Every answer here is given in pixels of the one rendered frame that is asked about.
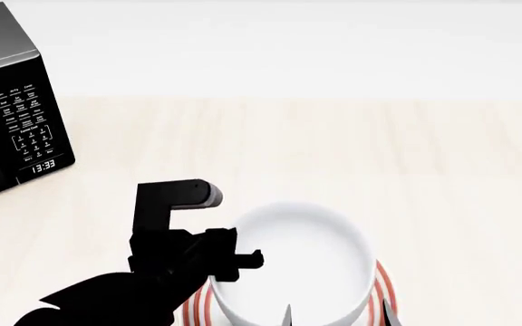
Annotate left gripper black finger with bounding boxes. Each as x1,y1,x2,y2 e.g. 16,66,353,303
236,248,266,271
205,226,240,283

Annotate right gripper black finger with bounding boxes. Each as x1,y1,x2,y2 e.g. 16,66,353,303
280,302,295,326
382,298,403,326

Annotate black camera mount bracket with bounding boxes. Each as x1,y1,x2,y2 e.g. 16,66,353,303
132,178,224,236

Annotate black microwave oven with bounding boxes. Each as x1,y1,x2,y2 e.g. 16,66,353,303
0,1,77,204

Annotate red striped white plate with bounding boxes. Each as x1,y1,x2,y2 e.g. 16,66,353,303
181,259,401,326

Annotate white bowl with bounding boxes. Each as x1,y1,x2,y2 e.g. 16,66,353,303
208,201,377,326

